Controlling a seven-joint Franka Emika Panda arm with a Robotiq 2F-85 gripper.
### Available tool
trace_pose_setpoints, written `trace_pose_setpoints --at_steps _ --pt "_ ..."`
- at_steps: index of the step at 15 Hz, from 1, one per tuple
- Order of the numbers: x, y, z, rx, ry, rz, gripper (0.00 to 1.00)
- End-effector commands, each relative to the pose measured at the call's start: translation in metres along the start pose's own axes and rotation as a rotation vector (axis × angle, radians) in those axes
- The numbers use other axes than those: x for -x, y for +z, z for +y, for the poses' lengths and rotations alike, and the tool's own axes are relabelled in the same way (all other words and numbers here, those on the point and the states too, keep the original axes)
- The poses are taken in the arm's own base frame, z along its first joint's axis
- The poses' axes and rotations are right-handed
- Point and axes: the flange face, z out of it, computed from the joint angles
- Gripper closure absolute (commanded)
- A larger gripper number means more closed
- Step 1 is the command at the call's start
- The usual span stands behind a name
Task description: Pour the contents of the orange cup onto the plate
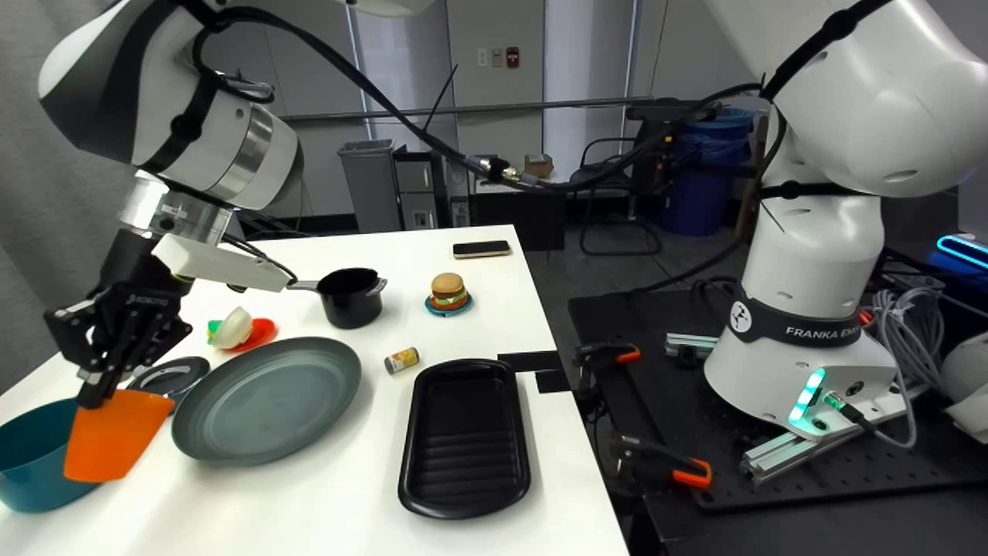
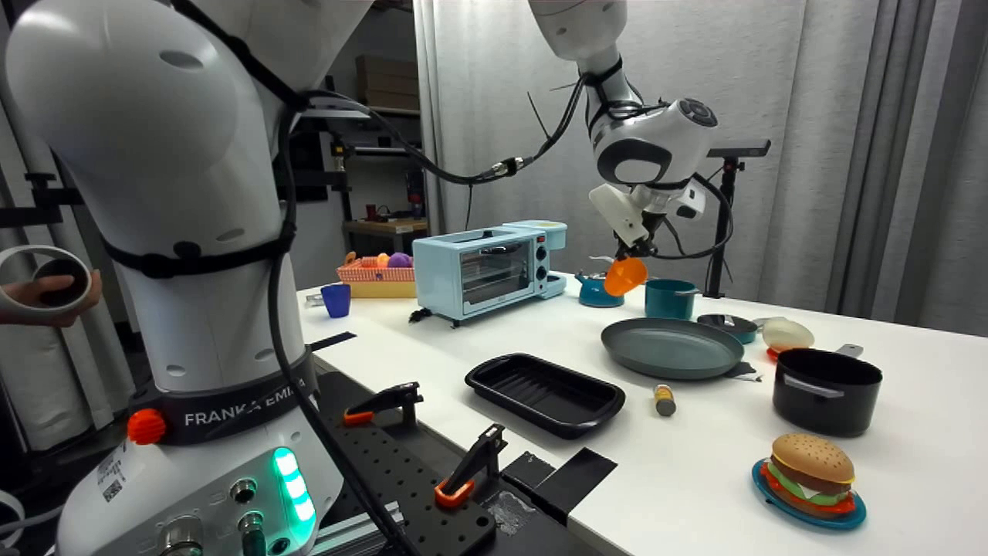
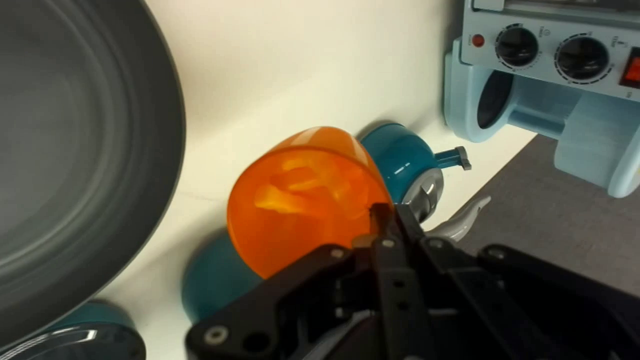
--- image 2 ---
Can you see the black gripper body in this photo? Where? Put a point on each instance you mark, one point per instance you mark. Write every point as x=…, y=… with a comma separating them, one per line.
x=647, y=234

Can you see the orange plastic cup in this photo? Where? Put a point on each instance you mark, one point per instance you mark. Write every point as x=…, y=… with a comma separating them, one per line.
x=626, y=278

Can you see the white handheld controller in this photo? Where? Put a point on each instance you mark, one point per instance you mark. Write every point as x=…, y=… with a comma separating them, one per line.
x=41, y=248

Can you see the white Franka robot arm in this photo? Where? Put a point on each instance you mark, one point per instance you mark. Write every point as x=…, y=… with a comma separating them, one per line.
x=188, y=206

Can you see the grey round plate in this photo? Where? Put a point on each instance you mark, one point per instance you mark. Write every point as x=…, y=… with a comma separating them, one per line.
x=668, y=347

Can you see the small red plate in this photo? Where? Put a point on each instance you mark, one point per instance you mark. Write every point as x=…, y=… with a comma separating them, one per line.
x=774, y=354

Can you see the blue cup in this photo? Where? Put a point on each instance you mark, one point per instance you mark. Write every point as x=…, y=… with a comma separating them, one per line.
x=338, y=302

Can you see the person's hand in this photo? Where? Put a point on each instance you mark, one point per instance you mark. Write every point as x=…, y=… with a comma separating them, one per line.
x=51, y=302

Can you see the small teal kettle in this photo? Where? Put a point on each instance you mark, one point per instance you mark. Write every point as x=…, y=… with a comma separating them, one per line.
x=599, y=291

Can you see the black stand with flat top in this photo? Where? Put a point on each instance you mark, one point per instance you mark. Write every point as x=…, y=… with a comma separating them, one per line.
x=731, y=206

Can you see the light blue toaster oven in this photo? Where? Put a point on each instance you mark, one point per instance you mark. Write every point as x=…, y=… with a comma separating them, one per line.
x=483, y=268

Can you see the small brown cork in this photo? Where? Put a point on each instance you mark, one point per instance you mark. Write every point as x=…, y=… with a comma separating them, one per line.
x=665, y=403

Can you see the black rectangular ridged tray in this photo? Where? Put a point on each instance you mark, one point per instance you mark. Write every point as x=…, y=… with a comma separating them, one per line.
x=545, y=392

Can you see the purple toy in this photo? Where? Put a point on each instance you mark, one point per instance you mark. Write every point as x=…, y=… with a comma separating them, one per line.
x=400, y=261

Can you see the pink toy box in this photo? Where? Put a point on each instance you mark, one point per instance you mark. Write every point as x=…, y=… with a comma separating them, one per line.
x=375, y=278

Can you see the dark storage shelf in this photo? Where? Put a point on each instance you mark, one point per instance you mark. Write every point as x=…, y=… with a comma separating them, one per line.
x=387, y=149

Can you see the black clamp with orange grip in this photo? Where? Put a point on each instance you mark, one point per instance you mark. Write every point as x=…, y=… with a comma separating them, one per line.
x=467, y=473
x=389, y=403

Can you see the grey curtain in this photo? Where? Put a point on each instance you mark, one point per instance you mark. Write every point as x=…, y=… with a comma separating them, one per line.
x=906, y=155

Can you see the toy hamburger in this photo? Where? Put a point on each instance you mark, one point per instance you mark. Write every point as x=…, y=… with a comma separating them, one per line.
x=812, y=466

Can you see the small teal saucer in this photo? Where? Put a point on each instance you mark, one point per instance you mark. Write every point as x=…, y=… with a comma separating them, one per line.
x=807, y=514

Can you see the black perforated mounting table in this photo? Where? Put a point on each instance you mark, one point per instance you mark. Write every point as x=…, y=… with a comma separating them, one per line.
x=412, y=483

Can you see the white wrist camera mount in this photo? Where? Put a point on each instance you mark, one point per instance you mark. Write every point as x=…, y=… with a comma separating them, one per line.
x=612, y=211

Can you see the black table bracket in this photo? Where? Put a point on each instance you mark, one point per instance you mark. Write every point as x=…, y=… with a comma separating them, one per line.
x=336, y=338
x=576, y=483

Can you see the aluminium extrusion rail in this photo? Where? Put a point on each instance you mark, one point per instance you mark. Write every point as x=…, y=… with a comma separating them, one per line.
x=356, y=527

